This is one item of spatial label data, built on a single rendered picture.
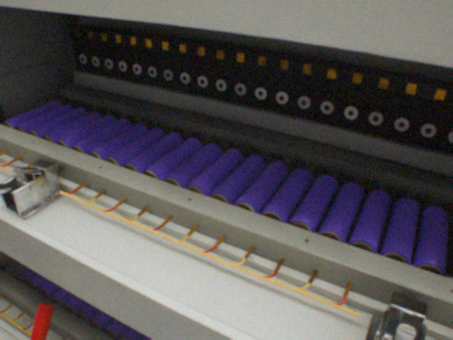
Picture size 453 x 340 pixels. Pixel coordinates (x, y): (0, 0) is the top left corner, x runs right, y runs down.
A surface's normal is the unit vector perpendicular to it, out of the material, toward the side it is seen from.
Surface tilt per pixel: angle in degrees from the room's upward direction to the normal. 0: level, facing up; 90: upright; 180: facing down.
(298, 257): 108
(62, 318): 18
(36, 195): 90
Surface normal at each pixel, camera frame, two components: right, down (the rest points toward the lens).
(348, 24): -0.48, 0.47
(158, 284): 0.02, -0.84
